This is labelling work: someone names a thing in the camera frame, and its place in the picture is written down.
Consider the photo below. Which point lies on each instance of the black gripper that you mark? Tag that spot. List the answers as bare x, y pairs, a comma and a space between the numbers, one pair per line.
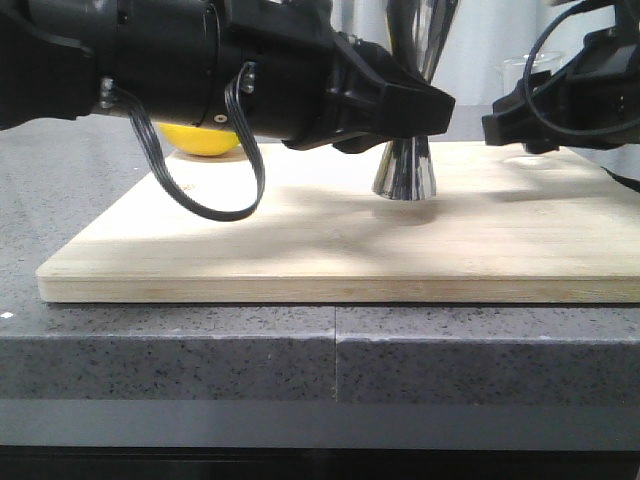
593, 100
309, 86

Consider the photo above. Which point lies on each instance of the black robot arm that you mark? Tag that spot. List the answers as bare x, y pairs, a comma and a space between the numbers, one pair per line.
54, 55

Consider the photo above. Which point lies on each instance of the steel hourglass jigger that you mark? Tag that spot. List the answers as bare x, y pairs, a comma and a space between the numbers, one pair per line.
418, 31

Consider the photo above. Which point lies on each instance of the grey curtain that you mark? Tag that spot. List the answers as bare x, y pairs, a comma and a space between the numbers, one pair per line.
482, 35

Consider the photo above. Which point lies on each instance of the light wooden cutting board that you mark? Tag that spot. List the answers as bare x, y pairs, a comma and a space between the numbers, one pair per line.
503, 227

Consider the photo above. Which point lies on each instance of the yellow lemon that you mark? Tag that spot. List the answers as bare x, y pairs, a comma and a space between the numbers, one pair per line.
199, 141

